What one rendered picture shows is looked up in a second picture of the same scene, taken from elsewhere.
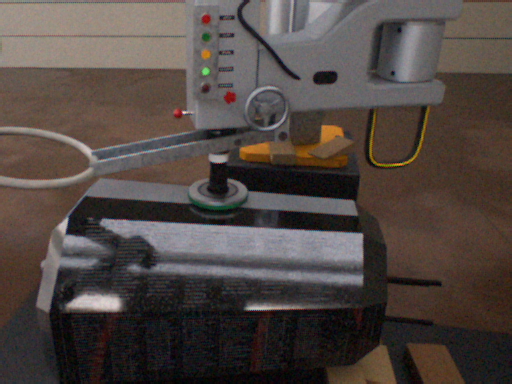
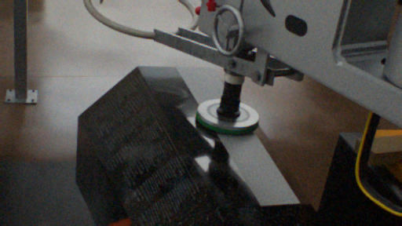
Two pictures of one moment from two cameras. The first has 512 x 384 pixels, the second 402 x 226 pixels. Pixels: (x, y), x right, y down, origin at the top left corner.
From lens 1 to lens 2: 1.69 m
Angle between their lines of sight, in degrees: 53
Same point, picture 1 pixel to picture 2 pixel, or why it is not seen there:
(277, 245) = (174, 167)
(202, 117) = (202, 19)
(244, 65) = not seen: outside the picture
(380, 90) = (347, 71)
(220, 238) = (162, 135)
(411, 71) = (392, 65)
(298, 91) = (272, 30)
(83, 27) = not seen: outside the picture
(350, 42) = not seen: outside the picture
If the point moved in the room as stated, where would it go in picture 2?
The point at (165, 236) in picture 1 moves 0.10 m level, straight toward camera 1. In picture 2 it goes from (148, 111) to (122, 114)
